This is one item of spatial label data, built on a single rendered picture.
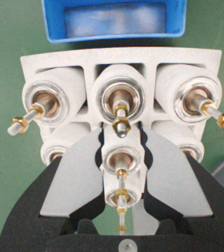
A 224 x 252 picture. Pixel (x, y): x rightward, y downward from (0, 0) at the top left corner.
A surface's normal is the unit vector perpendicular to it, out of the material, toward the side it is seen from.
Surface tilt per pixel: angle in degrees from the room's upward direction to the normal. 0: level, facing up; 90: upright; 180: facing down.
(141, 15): 0
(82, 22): 0
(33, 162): 0
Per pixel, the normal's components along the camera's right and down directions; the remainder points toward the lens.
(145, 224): -0.04, -0.88
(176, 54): -0.04, 0.47
